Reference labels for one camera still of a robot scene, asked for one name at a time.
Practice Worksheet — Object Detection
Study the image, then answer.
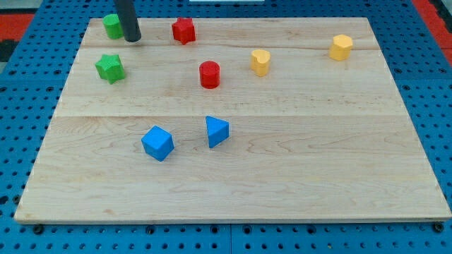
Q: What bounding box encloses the light wooden board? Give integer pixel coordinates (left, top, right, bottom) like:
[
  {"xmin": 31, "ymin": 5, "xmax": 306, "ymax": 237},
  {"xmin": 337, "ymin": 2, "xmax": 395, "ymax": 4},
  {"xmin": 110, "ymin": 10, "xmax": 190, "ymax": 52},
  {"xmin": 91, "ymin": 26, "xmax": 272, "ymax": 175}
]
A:
[{"xmin": 15, "ymin": 18, "xmax": 451, "ymax": 224}]

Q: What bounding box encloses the green star block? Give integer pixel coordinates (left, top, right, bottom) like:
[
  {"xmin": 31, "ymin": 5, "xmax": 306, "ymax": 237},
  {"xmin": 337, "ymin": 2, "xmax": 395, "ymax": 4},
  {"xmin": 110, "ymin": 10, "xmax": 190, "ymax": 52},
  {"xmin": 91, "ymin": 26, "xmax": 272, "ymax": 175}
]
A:
[{"xmin": 95, "ymin": 54, "xmax": 126, "ymax": 85}]

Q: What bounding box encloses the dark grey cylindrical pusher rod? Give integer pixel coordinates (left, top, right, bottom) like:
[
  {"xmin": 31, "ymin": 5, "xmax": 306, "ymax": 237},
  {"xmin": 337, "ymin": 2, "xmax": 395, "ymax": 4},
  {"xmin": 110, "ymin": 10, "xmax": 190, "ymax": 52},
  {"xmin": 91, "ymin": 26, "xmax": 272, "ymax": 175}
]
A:
[{"xmin": 114, "ymin": 0, "xmax": 141, "ymax": 42}]

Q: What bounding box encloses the blue triangle block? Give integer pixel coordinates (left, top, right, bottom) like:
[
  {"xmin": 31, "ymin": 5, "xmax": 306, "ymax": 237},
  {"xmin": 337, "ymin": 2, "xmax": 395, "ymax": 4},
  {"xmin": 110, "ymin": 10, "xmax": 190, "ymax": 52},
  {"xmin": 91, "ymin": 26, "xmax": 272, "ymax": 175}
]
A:
[{"xmin": 206, "ymin": 116, "xmax": 230, "ymax": 148}]

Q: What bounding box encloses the blue cube block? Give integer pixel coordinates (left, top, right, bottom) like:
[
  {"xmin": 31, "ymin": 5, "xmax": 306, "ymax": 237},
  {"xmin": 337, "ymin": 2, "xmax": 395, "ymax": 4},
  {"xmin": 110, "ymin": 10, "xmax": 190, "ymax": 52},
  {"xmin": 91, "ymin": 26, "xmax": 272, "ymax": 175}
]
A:
[{"xmin": 141, "ymin": 126, "xmax": 174, "ymax": 162}]

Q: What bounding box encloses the red cylinder block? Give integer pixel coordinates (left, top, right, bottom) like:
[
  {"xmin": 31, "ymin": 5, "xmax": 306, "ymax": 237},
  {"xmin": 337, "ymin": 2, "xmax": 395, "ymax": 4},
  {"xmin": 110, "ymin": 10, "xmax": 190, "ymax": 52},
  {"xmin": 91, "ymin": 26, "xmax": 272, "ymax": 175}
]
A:
[{"xmin": 199, "ymin": 61, "xmax": 220, "ymax": 89}]

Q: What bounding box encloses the green cylinder block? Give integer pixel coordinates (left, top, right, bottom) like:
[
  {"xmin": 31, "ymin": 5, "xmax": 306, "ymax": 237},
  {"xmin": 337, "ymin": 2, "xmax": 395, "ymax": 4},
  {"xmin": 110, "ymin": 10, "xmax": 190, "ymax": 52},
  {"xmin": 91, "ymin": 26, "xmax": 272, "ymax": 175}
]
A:
[{"xmin": 102, "ymin": 13, "xmax": 124, "ymax": 40}]

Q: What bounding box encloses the yellow hexagon block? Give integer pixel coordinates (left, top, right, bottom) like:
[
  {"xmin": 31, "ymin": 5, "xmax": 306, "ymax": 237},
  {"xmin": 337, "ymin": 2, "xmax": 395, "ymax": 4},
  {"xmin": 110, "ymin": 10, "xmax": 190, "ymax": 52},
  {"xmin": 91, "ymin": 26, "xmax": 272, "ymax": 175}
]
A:
[{"xmin": 328, "ymin": 34, "xmax": 353, "ymax": 61}]

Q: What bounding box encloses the red star block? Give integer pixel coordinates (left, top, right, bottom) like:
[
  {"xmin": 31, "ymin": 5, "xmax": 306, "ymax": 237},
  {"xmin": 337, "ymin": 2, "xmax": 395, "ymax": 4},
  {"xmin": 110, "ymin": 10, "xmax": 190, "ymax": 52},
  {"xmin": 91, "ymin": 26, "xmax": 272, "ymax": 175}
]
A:
[{"xmin": 172, "ymin": 17, "xmax": 196, "ymax": 45}]

